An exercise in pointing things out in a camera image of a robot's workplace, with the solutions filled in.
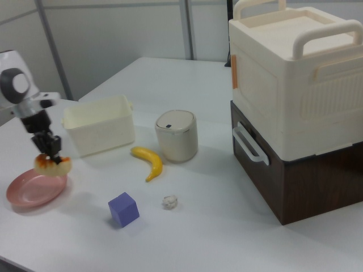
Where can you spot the orange glazed bread loaf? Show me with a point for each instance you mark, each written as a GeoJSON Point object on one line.
{"type": "Point", "coordinates": [62, 168]}

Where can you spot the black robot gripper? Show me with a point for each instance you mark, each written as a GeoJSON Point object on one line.
{"type": "Point", "coordinates": [38, 124]}

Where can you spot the orange tape strip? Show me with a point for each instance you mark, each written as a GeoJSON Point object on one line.
{"type": "Point", "coordinates": [234, 72]}

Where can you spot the crumpled white tissue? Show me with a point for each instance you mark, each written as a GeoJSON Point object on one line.
{"type": "Point", "coordinates": [169, 202]}

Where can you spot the pink plate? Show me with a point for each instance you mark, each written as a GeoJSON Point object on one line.
{"type": "Point", "coordinates": [31, 192]}

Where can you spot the cream open plastic container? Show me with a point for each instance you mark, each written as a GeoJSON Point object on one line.
{"type": "Point", "coordinates": [99, 133]}

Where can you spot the dark brown wooden cabinet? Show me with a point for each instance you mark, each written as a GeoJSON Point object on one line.
{"type": "Point", "coordinates": [312, 187]}

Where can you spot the purple cube block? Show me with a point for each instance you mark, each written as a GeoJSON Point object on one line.
{"type": "Point", "coordinates": [123, 209]}

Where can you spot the small white lidded trash bin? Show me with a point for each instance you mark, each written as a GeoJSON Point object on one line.
{"type": "Point", "coordinates": [177, 139]}

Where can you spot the yellow banana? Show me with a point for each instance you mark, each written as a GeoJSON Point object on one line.
{"type": "Point", "coordinates": [153, 162]}

